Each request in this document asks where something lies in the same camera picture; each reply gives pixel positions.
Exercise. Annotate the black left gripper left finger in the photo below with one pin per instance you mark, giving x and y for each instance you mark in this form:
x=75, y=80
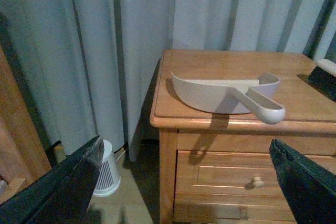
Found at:
x=63, y=194

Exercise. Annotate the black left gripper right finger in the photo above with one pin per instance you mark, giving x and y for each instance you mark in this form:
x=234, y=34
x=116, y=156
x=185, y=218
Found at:
x=308, y=188

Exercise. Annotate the wooden furniture panel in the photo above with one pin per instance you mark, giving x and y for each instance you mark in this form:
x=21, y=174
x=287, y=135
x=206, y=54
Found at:
x=23, y=158

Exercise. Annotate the beige plastic dustpan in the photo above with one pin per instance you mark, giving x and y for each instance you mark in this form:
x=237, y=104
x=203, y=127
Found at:
x=233, y=96

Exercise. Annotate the wooden nightstand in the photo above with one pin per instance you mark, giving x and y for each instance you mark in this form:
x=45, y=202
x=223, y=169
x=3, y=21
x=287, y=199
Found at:
x=207, y=161

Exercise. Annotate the light blue curtain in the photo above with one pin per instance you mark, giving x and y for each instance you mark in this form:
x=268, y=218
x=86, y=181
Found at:
x=85, y=67

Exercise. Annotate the round wooden drawer knob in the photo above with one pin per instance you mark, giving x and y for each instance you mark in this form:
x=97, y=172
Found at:
x=257, y=182

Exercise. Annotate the black hand brush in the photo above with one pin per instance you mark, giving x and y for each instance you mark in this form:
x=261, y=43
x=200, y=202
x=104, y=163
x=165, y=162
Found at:
x=323, y=77

